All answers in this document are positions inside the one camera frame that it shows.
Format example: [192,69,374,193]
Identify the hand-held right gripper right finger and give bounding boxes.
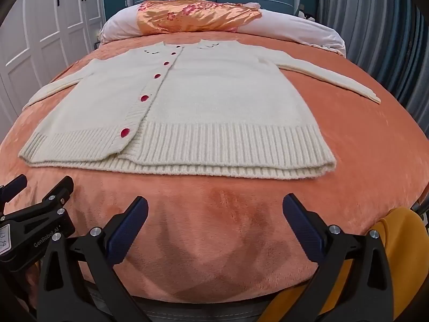
[282,193,394,322]

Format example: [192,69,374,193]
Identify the orange floral satin pillow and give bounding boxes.
[136,0,262,36]

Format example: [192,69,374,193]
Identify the white wardrobe doors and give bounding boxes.
[0,0,106,115]

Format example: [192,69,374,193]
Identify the grey curtain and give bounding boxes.
[317,0,429,148]

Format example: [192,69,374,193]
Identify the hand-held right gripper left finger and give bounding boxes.
[36,195,150,322]

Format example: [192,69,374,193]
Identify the cream knit cardigan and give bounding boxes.
[18,40,382,180]

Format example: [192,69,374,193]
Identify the orange plush blanket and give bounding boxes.
[0,34,429,304]

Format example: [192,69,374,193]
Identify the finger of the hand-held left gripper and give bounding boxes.
[0,174,28,205]
[7,175,74,224]

